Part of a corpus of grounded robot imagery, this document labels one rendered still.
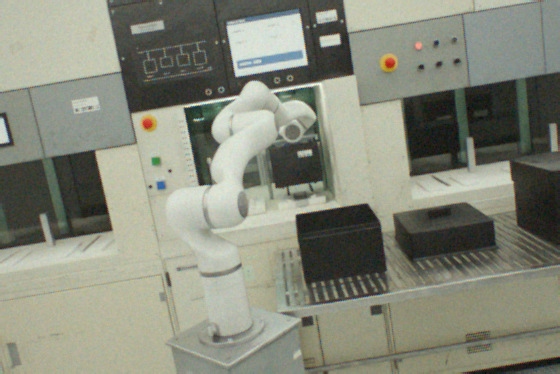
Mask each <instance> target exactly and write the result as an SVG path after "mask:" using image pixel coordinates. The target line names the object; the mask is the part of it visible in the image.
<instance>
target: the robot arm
mask: <svg viewBox="0 0 560 374"><path fill-rule="evenodd" d="M315 121H316V115H315V113H314V112H313V110H312V109H311V108H310V107H309V106H308V105H307V104H305V103H303V102H301V101H297V100H293V101H288V102H285V103H283V104H282V103H281V101H280V100H279V99H278V98H277V97H276V96H275V95H274V94H273V93H272V92H271V91H270V90H269V89H268V88H267V87H266V86H265V85H264V84H262V83H260V82H257V81H252V82H250V83H248V84H247V85H246V86H245V87H244V89H243V91H242V93H241V95H239V96H238V98H237V99H236V100H235V101H233V102H232V103H231V104H229V105H228V106H226V107H225V108H224V109H223V110H222V111H221V112H220V113H219V114H218V115H217V116H216V118H215V120H214V124H213V128H212V132H213V135H214V139H215V140H216V141H217V142H218V143H220V144H221V145H220V146H219V148H218V150H217V152H216V154H215V156H214V158H213V163H212V168H211V171H212V175H213V179H214V181H215V182H216V184H215V185H206V186H196V187H187V188H181V189H178V190H176V191H174V193H172V194H171V195H170V197H169V198H168V200H167V203H166V208H165V213H166V218H167V221H168V224H169V225H170V227H171V229H172V230H173V231H174V233H175V235H176V236H177V237H178V238H179V239H180V240H181V241H182V242H183V243H184V244H185V245H187V246H189V248H190V249H191V250H192V251H193V253H194V255H195V257H196V260H197V264H198V269H199V274H200V279H201V284H202V288H203V292H204V297H205V302H206V307H207V312H208V317H209V322H208V323H206V324H205V325H204V326H203V327H202V328H201V330H200V332H199V337H200V340H201V342H203V343H204V344H206V345H209V346H214V347H227V346H233V345H237V344H241V343H244V342H247V341H249V340H251V339H253V338H254V337H255V336H257V335H258V334H260V333H261V332H262V330H263V329H264V327H265V320H264V318H263V317H262V316H260V315H258V314H255V313H251V308H250V303H249V298H248V292H247V287H246V283H245V277H244V272H243V267H242V261H241V256H240V252H239V249H238V247H237V246H236V245H235V244H233V243H231V242H229V241H227V240H225V239H223V238H221V237H219V236H218V235H216V234H214V233H213V231H212V230H211V229H223V228H231V227H235V226H238V225H239V224H241V223H242V222H243V221H244V220H245V219H246V217H247V215H248V212H249V203H248V199H247V195H246V192H245V190H244V187H243V175H244V171H245V169H246V168H247V165H248V163H249V162H250V160H251V159H252V158H253V157H254V156H255V155H257V154H258V153H260V152H261V151H263V150H264V149H266V148H267V147H269V146H270V145H271V144H272V143H273V142H274V141H275V139H276V138H277V136H278V134H279V133H280V135H283V137H284V138H285V139H286V140H287V141H288V142H297V141H298V140H300V139H301V137H302V135H303V133H304V131H306V130H308V129H309V128H310V127H311V126H312V125H313V124H314V123H315Z"/></svg>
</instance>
